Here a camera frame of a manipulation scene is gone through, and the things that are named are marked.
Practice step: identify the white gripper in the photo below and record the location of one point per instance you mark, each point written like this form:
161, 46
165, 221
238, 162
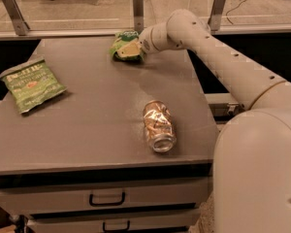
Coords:
147, 43

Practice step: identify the grey drawer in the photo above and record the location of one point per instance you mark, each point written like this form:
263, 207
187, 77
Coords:
169, 221
100, 196

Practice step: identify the middle metal railing bracket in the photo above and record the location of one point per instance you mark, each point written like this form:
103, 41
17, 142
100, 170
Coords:
138, 15

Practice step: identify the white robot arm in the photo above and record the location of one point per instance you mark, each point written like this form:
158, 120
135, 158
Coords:
252, 157

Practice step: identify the left metal railing bracket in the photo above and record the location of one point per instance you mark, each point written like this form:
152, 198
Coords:
19, 24

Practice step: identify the green jalapeno chip bag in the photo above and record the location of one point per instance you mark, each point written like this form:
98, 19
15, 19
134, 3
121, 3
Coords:
31, 83

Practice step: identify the lower grey drawer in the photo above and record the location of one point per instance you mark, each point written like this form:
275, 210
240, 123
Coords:
169, 221

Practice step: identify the metal railing bracket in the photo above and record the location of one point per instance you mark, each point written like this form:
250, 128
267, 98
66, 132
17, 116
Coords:
216, 14
138, 15
19, 24

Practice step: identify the upper grey drawer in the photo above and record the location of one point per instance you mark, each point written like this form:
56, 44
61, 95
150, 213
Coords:
100, 196

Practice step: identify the green rice chip bag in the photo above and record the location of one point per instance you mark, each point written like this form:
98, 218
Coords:
123, 38

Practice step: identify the right metal railing bracket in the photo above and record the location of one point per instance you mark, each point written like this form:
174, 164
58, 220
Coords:
216, 14

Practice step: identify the crushed clear plastic bottle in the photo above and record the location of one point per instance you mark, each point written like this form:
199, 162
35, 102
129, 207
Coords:
159, 129

